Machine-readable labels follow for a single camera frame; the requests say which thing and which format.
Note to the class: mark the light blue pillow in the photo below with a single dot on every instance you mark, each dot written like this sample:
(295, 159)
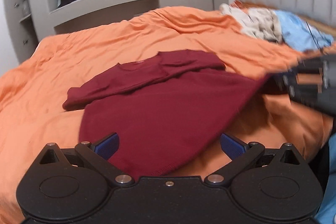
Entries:
(300, 35)

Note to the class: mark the dark red knit sweater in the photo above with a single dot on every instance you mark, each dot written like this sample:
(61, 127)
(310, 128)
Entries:
(165, 109)

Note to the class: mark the open grey wardrobe door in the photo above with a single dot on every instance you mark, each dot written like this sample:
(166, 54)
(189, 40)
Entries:
(21, 28)

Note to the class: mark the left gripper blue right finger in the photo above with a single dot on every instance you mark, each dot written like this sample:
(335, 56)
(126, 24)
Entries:
(243, 157)

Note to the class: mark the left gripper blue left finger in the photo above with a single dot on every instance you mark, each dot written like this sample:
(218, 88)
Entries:
(95, 157)

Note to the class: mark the cream crumpled garment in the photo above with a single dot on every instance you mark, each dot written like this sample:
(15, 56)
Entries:
(259, 23)

